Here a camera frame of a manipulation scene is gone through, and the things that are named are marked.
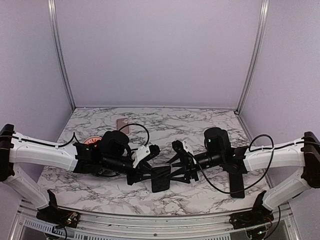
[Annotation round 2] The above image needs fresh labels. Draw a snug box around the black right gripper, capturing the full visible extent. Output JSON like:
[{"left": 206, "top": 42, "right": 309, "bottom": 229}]
[{"left": 165, "top": 151, "right": 224, "bottom": 184}]

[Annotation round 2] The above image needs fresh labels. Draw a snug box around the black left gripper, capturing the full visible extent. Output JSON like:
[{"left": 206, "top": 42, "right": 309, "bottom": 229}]
[{"left": 102, "top": 154, "right": 158, "bottom": 185}]

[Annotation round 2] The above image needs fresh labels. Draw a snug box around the black smartphone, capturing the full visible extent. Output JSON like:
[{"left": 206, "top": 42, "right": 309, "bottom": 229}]
[
  {"left": 229, "top": 173, "right": 245, "bottom": 199},
  {"left": 151, "top": 167, "right": 172, "bottom": 193}
]

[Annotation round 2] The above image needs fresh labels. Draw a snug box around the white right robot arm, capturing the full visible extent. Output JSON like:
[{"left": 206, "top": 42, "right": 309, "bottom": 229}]
[{"left": 172, "top": 127, "right": 320, "bottom": 224}]

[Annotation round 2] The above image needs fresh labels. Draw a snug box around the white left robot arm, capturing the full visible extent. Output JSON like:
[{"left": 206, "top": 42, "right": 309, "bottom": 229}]
[{"left": 0, "top": 124, "right": 160, "bottom": 223}]

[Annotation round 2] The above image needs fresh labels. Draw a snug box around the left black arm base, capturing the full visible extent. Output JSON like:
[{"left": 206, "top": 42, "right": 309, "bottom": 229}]
[{"left": 36, "top": 190, "right": 80, "bottom": 228}]

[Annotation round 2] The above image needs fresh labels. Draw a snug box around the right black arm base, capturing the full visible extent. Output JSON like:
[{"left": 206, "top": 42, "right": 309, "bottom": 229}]
[{"left": 229, "top": 190, "right": 274, "bottom": 230}]

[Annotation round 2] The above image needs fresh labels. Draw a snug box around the pink phone case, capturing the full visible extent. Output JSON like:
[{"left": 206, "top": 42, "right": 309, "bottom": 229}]
[{"left": 116, "top": 117, "right": 130, "bottom": 135}]

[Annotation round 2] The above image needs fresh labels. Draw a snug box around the red white patterned bowl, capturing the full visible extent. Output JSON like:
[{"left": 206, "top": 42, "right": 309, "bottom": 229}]
[{"left": 83, "top": 136, "right": 102, "bottom": 145}]

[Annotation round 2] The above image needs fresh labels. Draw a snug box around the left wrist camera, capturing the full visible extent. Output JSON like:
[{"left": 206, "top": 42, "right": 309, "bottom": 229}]
[{"left": 131, "top": 144, "right": 160, "bottom": 168}]

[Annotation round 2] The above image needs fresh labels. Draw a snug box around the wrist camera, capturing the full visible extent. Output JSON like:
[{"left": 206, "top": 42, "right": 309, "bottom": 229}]
[
  {"left": 131, "top": 144, "right": 160, "bottom": 168},
  {"left": 171, "top": 140, "right": 194, "bottom": 158}
]

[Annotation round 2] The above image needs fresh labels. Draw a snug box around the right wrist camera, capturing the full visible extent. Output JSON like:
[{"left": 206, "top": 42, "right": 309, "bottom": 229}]
[{"left": 171, "top": 140, "right": 194, "bottom": 158}]

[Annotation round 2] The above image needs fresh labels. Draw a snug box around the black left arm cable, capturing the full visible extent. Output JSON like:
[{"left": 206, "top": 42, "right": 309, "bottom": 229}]
[{"left": 0, "top": 123, "right": 151, "bottom": 151}]

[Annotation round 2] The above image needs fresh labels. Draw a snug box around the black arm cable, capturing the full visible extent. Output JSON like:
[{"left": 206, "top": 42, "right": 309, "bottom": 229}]
[
  {"left": 197, "top": 134, "right": 275, "bottom": 195},
  {"left": 0, "top": 123, "right": 151, "bottom": 151}
]

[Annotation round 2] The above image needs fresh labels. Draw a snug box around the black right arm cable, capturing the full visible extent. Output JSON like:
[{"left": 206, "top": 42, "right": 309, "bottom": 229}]
[{"left": 197, "top": 134, "right": 275, "bottom": 195}]

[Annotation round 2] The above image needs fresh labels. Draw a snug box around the front aluminium rail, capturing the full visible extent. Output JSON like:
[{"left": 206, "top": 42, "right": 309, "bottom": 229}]
[{"left": 8, "top": 199, "right": 301, "bottom": 240}]

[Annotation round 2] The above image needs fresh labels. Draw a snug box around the right aluminium frame post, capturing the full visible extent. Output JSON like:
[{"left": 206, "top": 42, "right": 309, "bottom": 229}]
[{"left": 235, "top": 0, "right": 270, "bottom": 115}]

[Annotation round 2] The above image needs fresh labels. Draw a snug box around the aluminium frame post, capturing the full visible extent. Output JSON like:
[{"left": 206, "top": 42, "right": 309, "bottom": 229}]
[
  {"left": 235, "top": 0, "right": 270, "bottom": 115},
  {"left": 47, "top": 0, "right": 76, "bottom": 112}
]

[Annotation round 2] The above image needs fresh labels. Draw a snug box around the left aluminium frame post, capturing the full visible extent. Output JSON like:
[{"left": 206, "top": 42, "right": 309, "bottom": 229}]
[{"left": 47, "top": 0, "right": 76, "bottom": 112}]

